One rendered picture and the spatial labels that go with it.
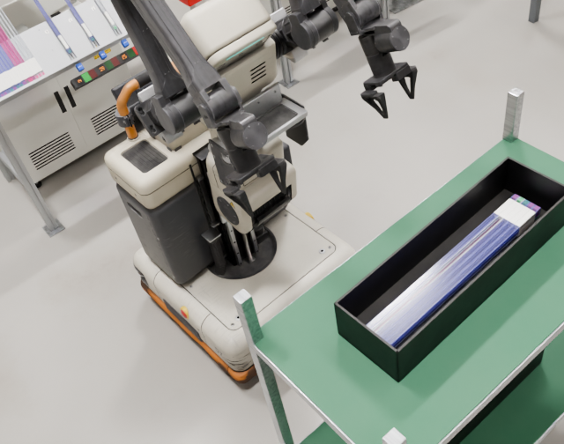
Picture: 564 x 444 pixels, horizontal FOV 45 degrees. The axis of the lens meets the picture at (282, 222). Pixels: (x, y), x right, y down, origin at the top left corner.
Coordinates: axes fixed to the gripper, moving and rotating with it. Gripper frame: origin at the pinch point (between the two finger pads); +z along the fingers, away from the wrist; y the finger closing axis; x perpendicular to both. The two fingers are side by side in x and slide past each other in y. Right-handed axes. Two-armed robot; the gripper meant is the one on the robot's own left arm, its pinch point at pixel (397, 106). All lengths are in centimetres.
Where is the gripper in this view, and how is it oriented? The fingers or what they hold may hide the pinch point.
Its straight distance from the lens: 175.0
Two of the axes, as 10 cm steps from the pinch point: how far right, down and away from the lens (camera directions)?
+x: -5.4, -1.3, 8.3
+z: 4.2, 8.2, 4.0
